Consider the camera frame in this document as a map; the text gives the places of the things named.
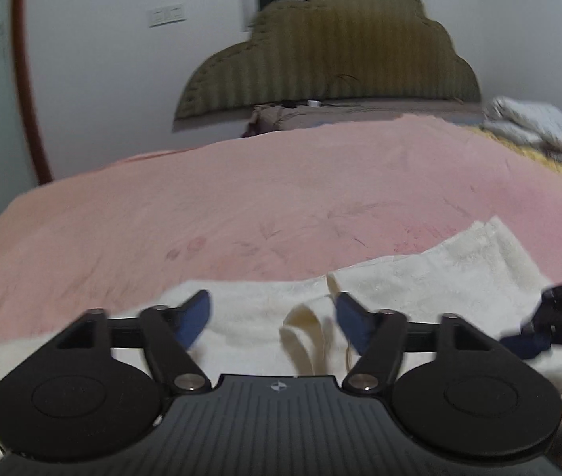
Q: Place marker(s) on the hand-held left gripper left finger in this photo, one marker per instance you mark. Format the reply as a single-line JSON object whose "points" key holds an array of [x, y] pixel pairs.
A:
{"points": [[194, 320]]}

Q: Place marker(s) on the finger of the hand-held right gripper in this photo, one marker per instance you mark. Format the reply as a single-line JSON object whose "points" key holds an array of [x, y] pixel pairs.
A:
{"points": [[526, 344]]}

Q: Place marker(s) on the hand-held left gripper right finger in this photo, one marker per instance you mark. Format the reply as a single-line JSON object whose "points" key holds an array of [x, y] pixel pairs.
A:
{"points": [[353, 322]]}

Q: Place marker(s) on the white pants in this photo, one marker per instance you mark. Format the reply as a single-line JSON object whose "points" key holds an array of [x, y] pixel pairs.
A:
{"points": [[429, 277]]}

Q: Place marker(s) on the pink blanket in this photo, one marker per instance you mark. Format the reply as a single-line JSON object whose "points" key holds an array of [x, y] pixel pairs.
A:
{"points": [[241, 198]]}

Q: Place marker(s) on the yellow blanket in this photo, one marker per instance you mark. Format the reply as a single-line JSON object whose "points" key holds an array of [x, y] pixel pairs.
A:
{"points": [[523, 151]]}

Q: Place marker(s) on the brown pillow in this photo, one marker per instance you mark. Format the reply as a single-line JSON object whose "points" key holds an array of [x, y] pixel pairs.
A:
{"points": [[266, 118]]}

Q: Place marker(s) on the grey bedding strip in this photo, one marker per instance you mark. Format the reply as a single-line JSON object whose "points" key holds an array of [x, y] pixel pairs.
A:
{"points": [[390, 109]]}

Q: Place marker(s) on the pile of light clothes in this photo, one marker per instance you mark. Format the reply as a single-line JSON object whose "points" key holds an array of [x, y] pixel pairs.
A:
{"points": [[528, 118]]}

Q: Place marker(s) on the olive padded headboard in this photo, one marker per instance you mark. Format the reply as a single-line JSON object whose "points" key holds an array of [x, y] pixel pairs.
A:
{"points": [[340, 54]]}

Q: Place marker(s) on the brown wooden door frame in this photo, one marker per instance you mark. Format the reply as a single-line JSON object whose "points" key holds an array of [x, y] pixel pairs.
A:
{"points": [[26, 69]]}

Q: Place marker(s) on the white wall socket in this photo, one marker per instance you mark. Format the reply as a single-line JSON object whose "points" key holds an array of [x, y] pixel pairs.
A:
{"points": [[176, 13], [158, 17]]}

